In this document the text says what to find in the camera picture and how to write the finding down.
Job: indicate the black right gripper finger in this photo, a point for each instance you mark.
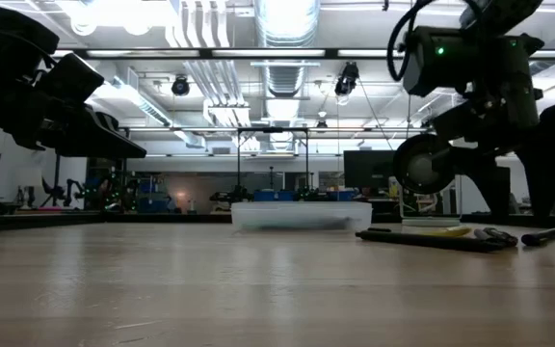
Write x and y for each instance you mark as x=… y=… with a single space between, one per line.
x=496 y=193
x=552 y=159

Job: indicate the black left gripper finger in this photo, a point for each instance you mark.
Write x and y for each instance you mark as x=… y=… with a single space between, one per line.
x=109 y=120
x=99 y=143

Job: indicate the black marker pen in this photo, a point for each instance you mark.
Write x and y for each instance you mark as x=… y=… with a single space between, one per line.
x=501 y=237
x=540 y=237

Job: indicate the yellow highlighter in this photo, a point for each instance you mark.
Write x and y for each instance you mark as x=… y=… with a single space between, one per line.
x=451 y=232

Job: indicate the long dark pen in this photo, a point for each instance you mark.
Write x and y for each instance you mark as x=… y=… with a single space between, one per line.
x=427 y=241

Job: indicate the clear plastic supply box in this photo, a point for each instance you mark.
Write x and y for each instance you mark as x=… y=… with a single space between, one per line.
x=301 y=216

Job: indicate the black background robot arm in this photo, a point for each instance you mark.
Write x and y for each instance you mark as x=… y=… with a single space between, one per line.
x=231 y=195
x=309 y=194

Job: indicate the black robot arm on tripod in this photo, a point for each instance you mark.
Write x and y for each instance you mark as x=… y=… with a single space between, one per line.
x=58 y=190

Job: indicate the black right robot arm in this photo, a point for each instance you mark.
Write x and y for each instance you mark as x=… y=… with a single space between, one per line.
x=480 y=58

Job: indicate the black ceiling spotlight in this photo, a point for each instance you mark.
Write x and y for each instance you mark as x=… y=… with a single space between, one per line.
x=346 y=82
x=180 y=86

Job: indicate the blue crate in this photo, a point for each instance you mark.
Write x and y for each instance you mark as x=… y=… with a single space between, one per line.
x=154 y=205

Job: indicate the black monitor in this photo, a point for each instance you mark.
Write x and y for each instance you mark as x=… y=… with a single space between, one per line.
x=366 y=168

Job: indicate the blue storage bin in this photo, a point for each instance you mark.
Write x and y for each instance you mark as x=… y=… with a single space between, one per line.
x=340 y=195
x=275 y=196

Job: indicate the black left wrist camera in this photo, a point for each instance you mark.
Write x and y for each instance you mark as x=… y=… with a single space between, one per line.
x=75 y=77

